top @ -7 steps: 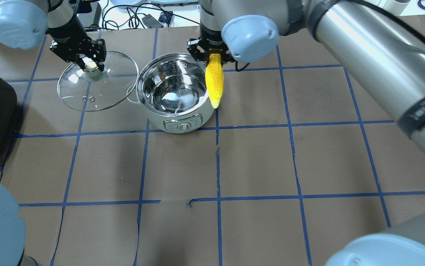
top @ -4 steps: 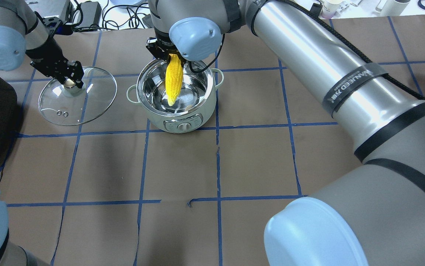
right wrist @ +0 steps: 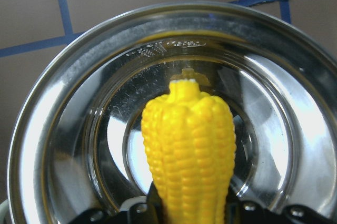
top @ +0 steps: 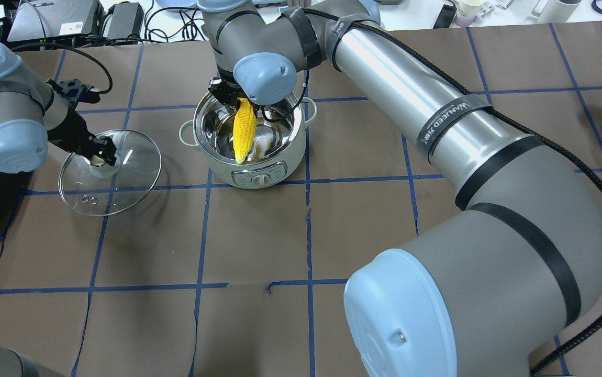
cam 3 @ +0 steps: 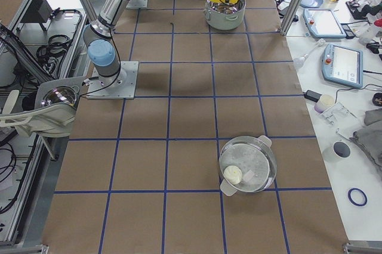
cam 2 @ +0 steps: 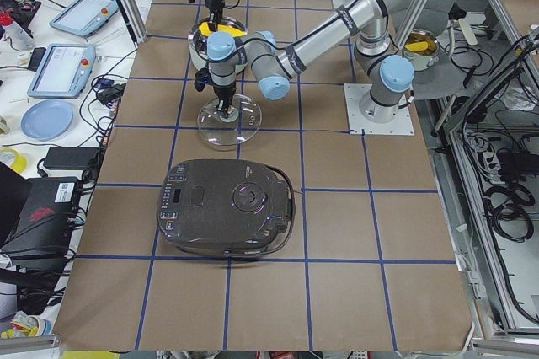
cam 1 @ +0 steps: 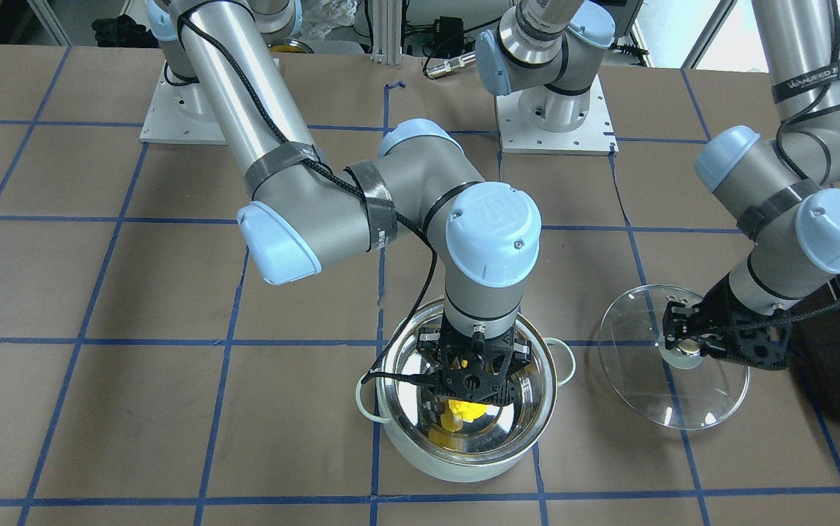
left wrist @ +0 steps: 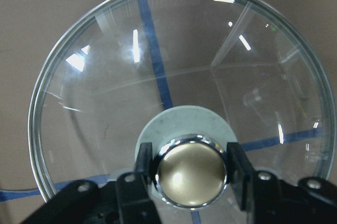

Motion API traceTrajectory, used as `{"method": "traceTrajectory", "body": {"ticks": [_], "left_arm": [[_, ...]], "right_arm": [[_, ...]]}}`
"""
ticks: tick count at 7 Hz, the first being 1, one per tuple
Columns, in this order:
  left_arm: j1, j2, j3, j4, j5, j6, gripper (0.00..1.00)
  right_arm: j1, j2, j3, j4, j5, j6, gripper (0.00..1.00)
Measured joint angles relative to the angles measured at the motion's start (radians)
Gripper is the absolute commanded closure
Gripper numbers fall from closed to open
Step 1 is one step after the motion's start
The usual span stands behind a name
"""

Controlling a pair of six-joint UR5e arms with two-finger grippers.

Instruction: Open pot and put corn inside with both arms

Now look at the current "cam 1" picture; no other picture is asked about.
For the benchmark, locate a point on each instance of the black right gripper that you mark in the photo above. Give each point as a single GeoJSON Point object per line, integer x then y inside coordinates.
{"type": "Point", "coordinates": [429, 349]}

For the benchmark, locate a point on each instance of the pale green electric pot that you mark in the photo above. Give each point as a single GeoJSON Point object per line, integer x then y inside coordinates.
{"type": "Point", "coordinates": [500, 438]}

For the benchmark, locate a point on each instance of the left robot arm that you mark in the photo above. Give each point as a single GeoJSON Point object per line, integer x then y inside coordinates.
{"type": "Point", "coordinates": [782, 194]}

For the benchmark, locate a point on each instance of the yellow toy corn cob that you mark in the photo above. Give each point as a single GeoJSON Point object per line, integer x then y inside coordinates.
{"type": "Point", "coordinates": [452, 422]}

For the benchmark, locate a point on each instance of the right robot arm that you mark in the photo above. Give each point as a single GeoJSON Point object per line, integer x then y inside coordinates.
{"type": "Point", "coordinates": [303, 217]}

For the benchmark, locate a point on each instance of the glass pot lid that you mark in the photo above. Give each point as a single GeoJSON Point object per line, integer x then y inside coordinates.
{"type": "Point", "coordinates": [673, 388]}

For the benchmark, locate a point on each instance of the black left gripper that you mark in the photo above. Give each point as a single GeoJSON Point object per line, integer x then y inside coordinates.
{"type": "Point", "coordinates": [717, 298]}

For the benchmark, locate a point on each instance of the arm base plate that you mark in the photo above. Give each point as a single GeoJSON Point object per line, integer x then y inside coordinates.
{"type": "Point", "coordinates": [180, 114]}
{"type": "Point", "coordinates": [538, 121]}

